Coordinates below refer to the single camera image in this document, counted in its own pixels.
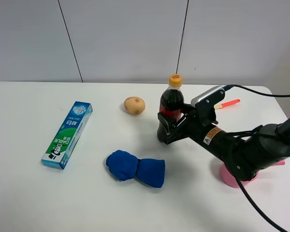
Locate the black cable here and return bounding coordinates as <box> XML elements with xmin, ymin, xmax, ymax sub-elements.
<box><xmin>223</xmin><ymin>84</ymin><xmax>290</xmax><ymax>232</ymax></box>

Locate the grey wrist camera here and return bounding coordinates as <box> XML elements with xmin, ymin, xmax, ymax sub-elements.
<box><xmin>190</xmin><ymin>86</ymin><xmax>225</xmax><ymax>126</ymax></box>

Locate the red handled brush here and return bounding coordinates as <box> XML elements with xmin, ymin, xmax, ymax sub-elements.
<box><xmin>214</xmin><ymin>99</ymin><xmax>241</xmax><ymax>110</ymax></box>

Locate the blue rolled cloth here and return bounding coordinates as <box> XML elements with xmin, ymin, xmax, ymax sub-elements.
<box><xmin>106</xmin><ymin>150</ymin><xmax>165</xmax><ymax>188</ymax></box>

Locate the blue green toothpaste box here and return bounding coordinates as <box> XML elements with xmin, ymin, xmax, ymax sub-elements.
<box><xmin>41</xmin><ymin>101</ymin><xmax>93</xmax><ymax>170</ymax></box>

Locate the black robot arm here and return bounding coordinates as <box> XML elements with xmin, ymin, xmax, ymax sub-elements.
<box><xmin>158</xmin><ymin>103</ymin><xmax>290</xmax><ymax>181</ymax></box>

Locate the cola bottle yellow cap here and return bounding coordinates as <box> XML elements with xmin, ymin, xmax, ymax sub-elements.
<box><xmin>157</xmin><ymin>74</ymin><xmax>184</xmax><ymax>143</ymax></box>

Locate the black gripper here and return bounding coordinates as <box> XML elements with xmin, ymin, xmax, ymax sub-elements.
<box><xmin>157</xmin><ymin>103</ymin><xmax>226</xmax><ymax>151</ymax></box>

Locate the pink measuring cup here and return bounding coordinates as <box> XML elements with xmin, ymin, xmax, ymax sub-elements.
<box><xmin>219</xmin><ymin>160</ymin><xmax>285</xmax><ymax>188</ymax></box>

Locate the brown potato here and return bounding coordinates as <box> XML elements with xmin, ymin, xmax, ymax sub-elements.
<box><xmin>124</xmin><ymin>97</ymin><xmax>145</xmax><ymax>115</ymax></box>

